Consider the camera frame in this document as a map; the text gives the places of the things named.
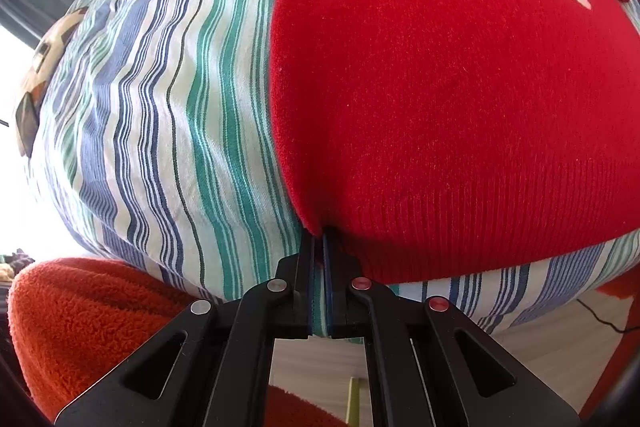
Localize red sweater with white print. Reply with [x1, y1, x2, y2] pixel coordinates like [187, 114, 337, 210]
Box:
[269, 0, 639, 283]

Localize green stick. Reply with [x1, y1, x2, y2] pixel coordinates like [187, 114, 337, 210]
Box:
[345, 377, 360, 427]

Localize orange fleece garment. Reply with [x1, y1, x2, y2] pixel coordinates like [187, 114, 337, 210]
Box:
[8, 258, 337, 426]

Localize striped blue green bed sheet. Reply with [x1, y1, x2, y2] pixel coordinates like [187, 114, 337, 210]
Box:
[29, 0, 639, 332]

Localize patterned cushion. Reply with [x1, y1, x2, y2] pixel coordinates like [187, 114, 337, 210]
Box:
[23, 6, 88, 112]

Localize black cable on floor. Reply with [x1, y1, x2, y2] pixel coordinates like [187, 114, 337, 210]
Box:
[575, 297, 640, 336]

